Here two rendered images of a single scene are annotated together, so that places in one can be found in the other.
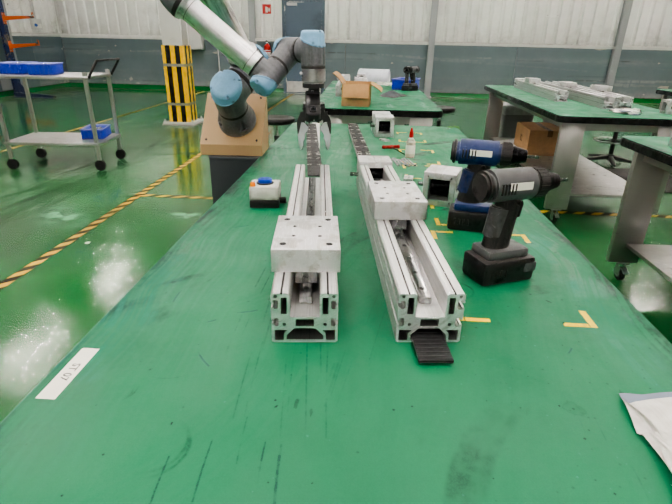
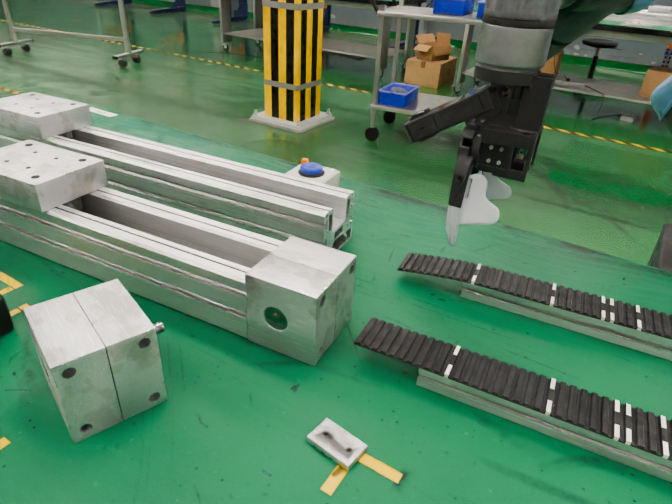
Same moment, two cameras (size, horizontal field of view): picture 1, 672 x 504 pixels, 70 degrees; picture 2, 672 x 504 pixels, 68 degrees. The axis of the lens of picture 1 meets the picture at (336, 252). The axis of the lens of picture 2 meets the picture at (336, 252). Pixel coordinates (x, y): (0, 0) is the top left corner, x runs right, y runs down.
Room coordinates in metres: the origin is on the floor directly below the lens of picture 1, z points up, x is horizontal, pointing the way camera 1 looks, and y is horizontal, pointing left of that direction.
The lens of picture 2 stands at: (1.72, -0.53, 1.18)
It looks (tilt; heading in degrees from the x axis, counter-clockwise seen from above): 31 degrees down; 117
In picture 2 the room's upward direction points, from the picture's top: 3 degrees clockwise
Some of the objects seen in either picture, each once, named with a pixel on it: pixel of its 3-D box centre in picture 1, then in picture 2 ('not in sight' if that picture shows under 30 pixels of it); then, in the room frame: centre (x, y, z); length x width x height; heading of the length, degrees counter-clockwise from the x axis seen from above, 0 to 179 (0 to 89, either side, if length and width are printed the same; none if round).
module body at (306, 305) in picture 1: (309, 224); (140, 172); (1.02, 0.06, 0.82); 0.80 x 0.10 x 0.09; 2
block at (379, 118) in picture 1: (381, 125); not in sight; (2.41, -0.21, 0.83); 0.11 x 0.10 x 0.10; 89
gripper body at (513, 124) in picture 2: (313, 102); (502, 122); (1.62, 0.08, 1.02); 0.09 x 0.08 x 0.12; 2
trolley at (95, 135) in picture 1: (64, 112); not in sight; (4.84, 2.69, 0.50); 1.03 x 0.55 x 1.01; 92
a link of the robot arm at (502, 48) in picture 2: (312, 76); (512, 47); (1.61, 0.09, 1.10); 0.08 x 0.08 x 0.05
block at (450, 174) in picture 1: (437, 185); (110, 350); (1.36, -0.29, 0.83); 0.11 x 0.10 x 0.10; 68
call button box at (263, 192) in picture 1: (268, 193); (308, 189); (1.29, 0.19, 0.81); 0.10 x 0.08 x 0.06; 92
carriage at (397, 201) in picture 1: (394, 205); (37, 181); (1.03, -0.13, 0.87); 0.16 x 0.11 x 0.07; 2
